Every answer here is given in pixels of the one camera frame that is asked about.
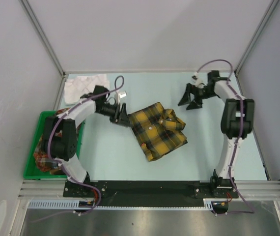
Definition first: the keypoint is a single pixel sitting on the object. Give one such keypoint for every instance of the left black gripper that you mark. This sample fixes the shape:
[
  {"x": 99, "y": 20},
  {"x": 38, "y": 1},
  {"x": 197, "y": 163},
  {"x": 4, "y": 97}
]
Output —
[{"x": 124, "y": 119}]

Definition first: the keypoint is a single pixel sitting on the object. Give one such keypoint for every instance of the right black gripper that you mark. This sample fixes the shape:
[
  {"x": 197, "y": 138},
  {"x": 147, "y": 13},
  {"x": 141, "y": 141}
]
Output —
[{"x": 186, "y": 98}]

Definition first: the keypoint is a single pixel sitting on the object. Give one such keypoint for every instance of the yellow plaid long sleeve shirt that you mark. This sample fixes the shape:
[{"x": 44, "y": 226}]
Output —
[{"x": 158, "y": 131}]

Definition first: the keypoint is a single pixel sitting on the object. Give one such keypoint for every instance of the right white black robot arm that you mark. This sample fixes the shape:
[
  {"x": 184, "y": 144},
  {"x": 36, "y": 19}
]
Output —
[{"x": 236, "y": 125}]

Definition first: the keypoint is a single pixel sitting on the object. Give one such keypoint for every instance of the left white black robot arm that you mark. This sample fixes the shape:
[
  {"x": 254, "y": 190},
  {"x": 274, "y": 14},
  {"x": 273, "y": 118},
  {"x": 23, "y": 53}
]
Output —
[{"x": 88, "y": 104}]

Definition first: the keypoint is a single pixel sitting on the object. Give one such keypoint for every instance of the white folded shirt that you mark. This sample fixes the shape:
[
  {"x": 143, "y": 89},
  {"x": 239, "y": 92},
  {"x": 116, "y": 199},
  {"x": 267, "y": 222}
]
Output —
[{"x": 74, "y": 88}]

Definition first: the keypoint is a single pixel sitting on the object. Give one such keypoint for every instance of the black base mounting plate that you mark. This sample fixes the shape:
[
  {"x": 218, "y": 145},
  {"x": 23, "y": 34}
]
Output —
[{"x": 118, "y": 193}]

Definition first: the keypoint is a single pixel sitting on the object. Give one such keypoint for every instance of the red plaid crumpled shirt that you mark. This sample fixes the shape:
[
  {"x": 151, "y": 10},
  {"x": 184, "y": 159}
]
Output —
[{"x": 42, "y": 162}]

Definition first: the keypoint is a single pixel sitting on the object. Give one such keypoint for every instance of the green plastic bin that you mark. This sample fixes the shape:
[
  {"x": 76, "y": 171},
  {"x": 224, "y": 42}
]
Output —
[{"x": 32, "y": 152}]

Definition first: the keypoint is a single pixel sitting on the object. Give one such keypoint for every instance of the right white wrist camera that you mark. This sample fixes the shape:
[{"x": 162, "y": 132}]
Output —
[{"x": 198, "y": 82}]

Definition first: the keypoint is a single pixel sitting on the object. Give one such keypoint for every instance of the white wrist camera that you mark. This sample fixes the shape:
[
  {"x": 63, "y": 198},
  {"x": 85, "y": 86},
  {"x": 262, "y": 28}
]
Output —
[
  {"x": 119, "y": 95},
  {"x": 198, "y": 82}
]

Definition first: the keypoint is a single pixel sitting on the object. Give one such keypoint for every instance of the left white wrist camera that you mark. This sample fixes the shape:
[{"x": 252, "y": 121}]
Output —
[{"x": 119, "y": 95}]

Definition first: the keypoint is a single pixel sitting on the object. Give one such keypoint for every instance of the aluminium front frame rail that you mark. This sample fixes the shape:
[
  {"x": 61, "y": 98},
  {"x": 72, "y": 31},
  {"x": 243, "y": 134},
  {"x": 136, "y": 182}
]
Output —
[{"x": 53, "y": 189}]

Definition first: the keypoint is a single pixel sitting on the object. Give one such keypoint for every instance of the white slotted cable duct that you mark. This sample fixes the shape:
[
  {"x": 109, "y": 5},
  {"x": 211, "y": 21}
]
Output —
[{"x": 87, "y": 204}]

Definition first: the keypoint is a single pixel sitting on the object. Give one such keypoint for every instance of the right aluminium corner post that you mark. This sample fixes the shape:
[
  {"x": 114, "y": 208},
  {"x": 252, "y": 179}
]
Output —
[{"x": 257, "y": 33}]

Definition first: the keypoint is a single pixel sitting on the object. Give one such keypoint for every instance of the aluminium corner post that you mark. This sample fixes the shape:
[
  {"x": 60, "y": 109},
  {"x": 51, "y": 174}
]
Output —
[
  {"x": 257, "y": 33},
  {"x": 42, "y": 36}
]

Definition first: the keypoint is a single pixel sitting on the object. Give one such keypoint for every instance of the left aluminium corner post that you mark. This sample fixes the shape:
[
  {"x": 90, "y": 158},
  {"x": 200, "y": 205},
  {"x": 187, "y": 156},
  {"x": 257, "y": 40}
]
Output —
[{"x": 42, "y": 36}]

